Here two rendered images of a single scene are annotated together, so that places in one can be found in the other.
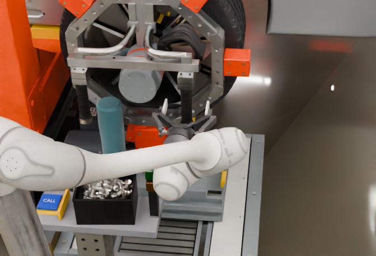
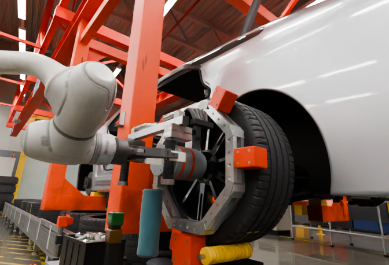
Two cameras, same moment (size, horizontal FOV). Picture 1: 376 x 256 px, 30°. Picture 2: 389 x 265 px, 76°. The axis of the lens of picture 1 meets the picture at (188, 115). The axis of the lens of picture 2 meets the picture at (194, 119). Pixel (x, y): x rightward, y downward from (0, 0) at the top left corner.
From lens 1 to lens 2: 2.01 m
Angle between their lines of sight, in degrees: 67
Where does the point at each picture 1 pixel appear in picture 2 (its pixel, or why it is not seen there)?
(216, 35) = (228, 125)
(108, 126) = (143, 205)
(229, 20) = (250, 125)
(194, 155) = (32, 58)
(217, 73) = (230, 166)
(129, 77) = not seen: hidden behind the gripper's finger
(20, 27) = not seen: hidden behind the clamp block
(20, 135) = not seen: outside the picture
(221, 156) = (61, 74)
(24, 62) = (134, 165)
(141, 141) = (175, 248)
